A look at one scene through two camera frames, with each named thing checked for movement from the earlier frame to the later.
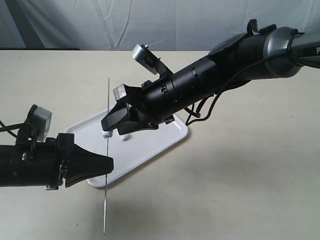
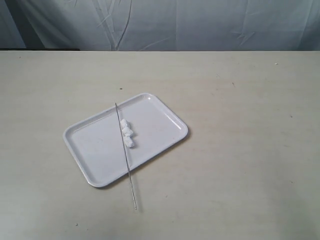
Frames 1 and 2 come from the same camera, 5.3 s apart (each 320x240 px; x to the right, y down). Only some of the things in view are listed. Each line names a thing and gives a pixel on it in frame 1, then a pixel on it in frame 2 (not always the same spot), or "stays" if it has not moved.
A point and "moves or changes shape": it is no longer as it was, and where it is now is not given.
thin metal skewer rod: (107, 152) -> (126, 155)
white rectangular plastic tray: (127, 150) stays
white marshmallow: (109, 134) moves or changes shape
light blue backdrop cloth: (173, 25) stays
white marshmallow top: (124, 137) moves or changes shape
